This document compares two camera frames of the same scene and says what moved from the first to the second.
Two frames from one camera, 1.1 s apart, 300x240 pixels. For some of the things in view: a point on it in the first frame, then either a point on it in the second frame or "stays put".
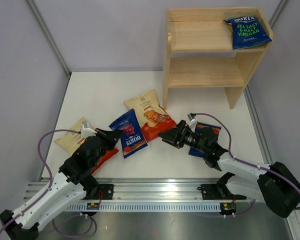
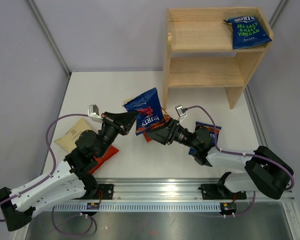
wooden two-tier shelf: (199, 51) stays put
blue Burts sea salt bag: (247, 32) stays put
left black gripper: (112, 137) -> (127, 119)
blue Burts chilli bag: (199, 126) stays put
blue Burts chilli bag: (133, 136) -> (150, 110)
